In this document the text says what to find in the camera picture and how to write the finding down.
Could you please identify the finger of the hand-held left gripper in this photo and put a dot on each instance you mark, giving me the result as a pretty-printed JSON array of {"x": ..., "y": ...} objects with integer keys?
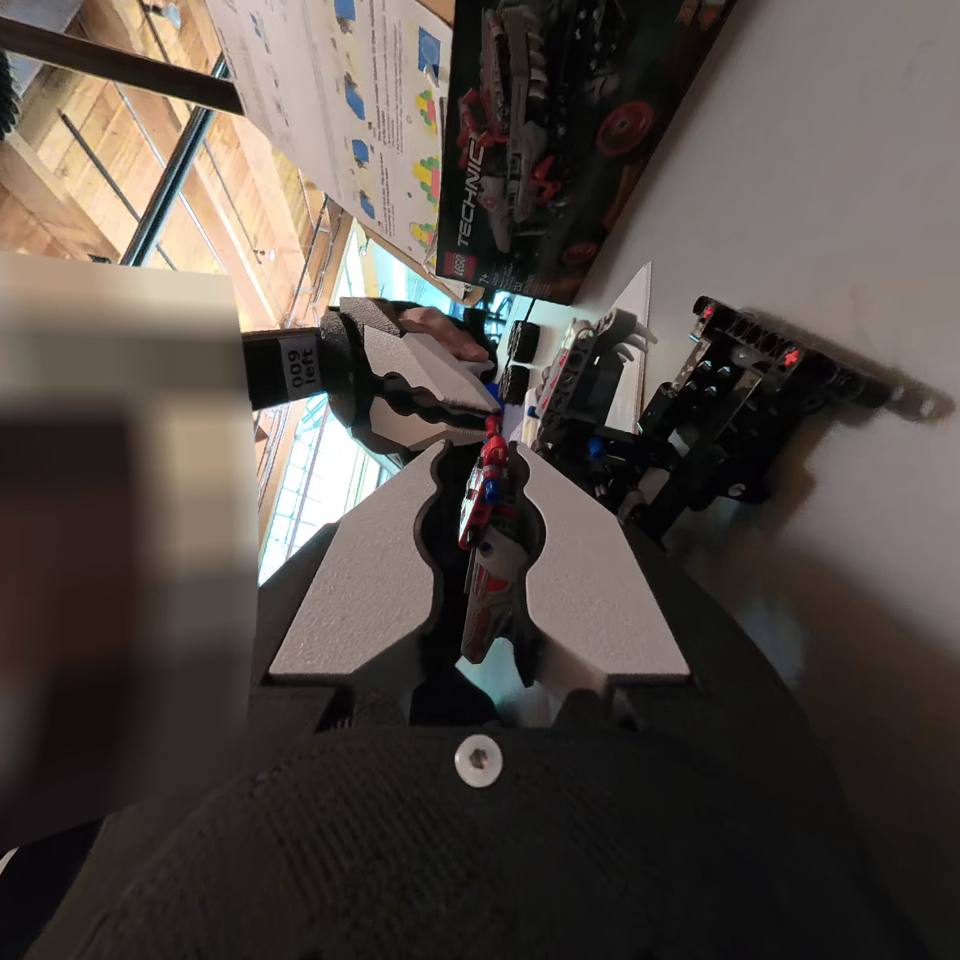
[
  {"x": 405, "y": 429},
  {"x": 427, "y": 364}
]

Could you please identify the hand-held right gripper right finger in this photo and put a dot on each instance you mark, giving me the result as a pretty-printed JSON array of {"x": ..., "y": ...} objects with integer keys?
[{"x": 607, "y": 607}]

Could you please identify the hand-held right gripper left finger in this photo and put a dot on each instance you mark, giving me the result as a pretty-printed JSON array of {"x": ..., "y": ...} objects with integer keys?
[{"x": 352, "y": 600}]

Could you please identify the black grey toy brick vehicle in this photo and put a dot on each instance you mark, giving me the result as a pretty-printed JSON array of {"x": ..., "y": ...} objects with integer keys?
[{"x": 712, "y": 420}]

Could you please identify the grey desk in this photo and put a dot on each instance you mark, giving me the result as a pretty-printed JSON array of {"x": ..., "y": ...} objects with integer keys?
[{"x": 825, "y": 225}]

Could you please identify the white instruction booklet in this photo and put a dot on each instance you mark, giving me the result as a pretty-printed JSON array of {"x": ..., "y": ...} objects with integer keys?
[{"x": 637, "y": 300}]

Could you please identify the black toy set box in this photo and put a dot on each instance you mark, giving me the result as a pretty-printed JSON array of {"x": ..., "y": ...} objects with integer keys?
[{"x": 570, "y": 150}]

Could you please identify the printed instruction board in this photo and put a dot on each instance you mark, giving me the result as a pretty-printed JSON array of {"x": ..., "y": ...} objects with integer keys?
[{"x": 322, "y": 90}]

